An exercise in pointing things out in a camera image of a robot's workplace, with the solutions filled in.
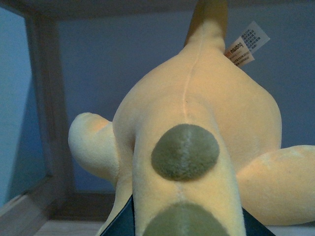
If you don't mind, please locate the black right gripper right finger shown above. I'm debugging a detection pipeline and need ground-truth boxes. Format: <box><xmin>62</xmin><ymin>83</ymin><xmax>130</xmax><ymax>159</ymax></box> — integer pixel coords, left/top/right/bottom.
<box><xmin>242</xmin><ymin>208</ymin><xmax>275</xmax><ymax>236</ymax></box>

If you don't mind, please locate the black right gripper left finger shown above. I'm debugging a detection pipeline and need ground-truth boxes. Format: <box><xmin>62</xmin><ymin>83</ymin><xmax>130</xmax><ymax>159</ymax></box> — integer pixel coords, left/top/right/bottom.
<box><xmin>97</xmin><ymin>195</ymin><xmax>134</xmax><ymax>236</ymax></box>

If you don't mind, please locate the yellow plush giraffe toy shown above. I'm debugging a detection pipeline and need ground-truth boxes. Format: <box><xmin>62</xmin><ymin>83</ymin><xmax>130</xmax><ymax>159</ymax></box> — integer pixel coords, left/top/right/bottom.
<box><xmin>68</xmin><ymin>0</ymin><xmax>315</xmax><ymax>236</ymax></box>

